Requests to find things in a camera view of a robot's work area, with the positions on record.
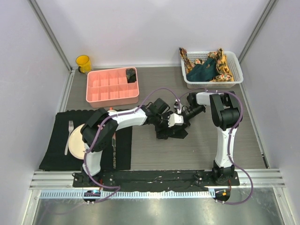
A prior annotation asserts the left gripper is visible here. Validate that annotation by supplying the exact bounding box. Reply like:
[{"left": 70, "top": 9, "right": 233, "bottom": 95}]
[{"left": 152, "top": 111, "right": 174, "bottom": 139}]

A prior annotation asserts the black tie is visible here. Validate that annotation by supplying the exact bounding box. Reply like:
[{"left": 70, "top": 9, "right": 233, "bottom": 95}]
[{"left": 155, "top": 126, "right": 188, "bottom": 140}]

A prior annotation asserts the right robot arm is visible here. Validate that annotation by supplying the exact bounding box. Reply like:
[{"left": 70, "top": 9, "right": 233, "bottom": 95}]
[{"left": 184, "top": 91, "right": 243, "bottom": 185}]

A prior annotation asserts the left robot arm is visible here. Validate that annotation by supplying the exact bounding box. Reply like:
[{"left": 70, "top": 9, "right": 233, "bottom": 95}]
[{"left": 81, "top": 98, "right": 184, "bottom": 187}]

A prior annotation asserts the dark teal tie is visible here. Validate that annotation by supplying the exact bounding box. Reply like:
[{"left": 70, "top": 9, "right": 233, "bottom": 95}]
[{"left": 186, "top": 58, "right": 217, "bottom": 82}]

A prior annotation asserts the white plastic basket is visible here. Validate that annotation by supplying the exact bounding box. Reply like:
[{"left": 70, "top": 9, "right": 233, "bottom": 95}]
[{"left": 179, "top": 48, "right": 243, "bottom": 89}]

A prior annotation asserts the orange floral tie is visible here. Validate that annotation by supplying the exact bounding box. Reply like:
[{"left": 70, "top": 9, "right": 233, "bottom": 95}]
[{"left": 179, "top": 47, "right": 204, "bottom": 74}]

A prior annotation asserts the yellow floral tie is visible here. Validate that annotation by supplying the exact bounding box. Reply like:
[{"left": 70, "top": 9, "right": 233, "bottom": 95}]
[{"left": 208, "top": 48, "right": 234, "bottom": 82}]

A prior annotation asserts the rolled dark tie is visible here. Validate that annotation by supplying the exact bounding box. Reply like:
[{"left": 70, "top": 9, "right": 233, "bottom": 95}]
[{"left": 126, "top": 68, "right": 137, "bottom": 83}]

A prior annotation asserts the silver knife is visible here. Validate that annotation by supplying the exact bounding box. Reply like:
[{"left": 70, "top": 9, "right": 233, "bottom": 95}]
[{"left": 112, "top": 133, "right": 116, "bottom": 169}]

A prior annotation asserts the pink divided organizer box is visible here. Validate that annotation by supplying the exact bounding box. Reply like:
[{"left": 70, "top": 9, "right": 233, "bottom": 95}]
[{"left": 86, "top": 67, "right": 139, "bottom": 108}]

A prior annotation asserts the black placemat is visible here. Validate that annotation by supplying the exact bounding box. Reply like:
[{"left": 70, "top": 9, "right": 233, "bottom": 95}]
[{"left": 39, "top": 110, "right": 133, "bottom": 171}]

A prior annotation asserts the silver fork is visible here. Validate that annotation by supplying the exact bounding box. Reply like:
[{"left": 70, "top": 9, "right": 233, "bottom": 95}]
[{"left": 64, "top": 120, "right": 74, "bottom": 156}]

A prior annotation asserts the pink cream plate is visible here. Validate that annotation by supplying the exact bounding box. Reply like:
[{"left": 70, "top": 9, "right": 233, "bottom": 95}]
[{"left": 68, "top": 124, "right": 85, "bottom": 160}]

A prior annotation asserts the yellow cup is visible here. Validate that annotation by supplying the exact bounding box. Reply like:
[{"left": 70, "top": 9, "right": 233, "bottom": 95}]
[{"left": 75, "top": 55, "right": 92, "bottom": 74}]

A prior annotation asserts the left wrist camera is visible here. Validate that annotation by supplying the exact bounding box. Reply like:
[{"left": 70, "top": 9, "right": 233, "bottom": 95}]
[{"left": 168, "top": 113, "right": 184, "bottom": 128}]

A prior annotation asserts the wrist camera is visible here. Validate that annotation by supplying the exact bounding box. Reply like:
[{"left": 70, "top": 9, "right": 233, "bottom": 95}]
[
  {"left": 168, "top": 113, "right": 184, "bottom": 128},
  {"left": 174, "top": 99, "right": 185, "bottom": 114}
]

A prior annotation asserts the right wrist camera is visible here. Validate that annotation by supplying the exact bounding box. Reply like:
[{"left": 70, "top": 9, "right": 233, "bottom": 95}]
[{"left": 174, "top": 99, "right": 185, "bottom": 114}]

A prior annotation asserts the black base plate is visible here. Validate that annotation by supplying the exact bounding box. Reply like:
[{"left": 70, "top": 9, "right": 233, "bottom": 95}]
[{"left": 72, "top": 169, "right": 240, "bottom": 193}]

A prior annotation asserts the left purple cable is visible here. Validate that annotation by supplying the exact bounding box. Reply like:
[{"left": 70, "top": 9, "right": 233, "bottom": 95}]
[{"left": 82, "top": 87, "right": 181, "bottom": 204}]

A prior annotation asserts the slotted cable duct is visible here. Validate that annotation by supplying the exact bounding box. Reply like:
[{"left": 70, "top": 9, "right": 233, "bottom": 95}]
[{"left": 39, "top": 189, "right": 215, "bottom": 199}]

